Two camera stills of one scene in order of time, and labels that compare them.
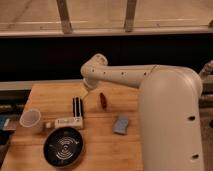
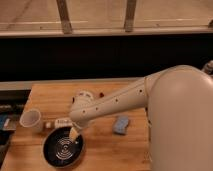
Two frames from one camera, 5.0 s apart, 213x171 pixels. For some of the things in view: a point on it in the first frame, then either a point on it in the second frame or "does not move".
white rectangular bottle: x=75 y=122 does not move
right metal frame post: x=130 y=15 does not move
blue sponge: x=120 y=124 does not move
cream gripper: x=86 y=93 to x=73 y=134
